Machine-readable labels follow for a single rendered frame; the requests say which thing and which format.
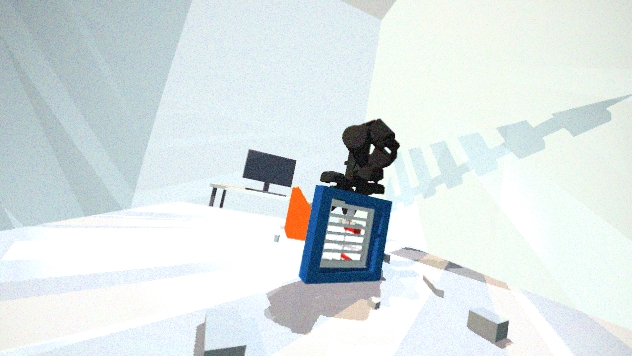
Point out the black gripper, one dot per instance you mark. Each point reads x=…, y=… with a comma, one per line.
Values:
x=344, y=182

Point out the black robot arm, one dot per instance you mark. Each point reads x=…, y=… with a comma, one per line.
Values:
x=358, y=140

